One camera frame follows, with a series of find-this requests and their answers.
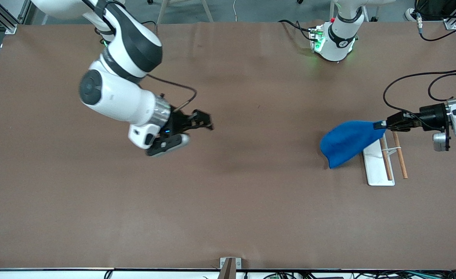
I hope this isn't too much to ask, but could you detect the blue microfibre towel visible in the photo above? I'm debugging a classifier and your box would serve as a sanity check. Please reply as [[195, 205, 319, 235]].
[[320, 120, 387, 169]]

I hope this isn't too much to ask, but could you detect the white rack with wooden rods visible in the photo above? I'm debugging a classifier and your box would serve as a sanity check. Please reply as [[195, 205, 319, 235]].
[[362, 131, 409, 187]]

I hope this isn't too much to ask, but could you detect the light wooden leg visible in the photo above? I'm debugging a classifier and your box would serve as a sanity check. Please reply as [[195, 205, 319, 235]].
[[157, 0, 171, 24], [200, 0, 214, 23]]

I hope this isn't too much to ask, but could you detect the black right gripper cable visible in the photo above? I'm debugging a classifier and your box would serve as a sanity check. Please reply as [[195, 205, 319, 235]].
[[146, 74, 198, 114]]

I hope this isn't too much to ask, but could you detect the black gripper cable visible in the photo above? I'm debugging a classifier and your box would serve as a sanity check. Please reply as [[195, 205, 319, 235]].
[[146, 74, 198, 114], [382, 69, 456, 121]]

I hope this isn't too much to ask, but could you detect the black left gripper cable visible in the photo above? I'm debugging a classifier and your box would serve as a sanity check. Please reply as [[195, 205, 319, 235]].
[[382, 69, 456, 121]]

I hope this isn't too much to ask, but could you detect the black left arm base cable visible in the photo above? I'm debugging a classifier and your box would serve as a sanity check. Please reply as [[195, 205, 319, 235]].
[[277, 19, 316, 41]]

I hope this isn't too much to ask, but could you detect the metal bracket with brown post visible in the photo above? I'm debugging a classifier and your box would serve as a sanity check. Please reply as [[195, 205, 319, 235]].
[[217, 257, 243, 279]]

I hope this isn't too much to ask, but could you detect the tangled cables bundle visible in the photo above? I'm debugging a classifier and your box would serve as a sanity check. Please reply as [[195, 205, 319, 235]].
[[261, 270, 456, 279]]

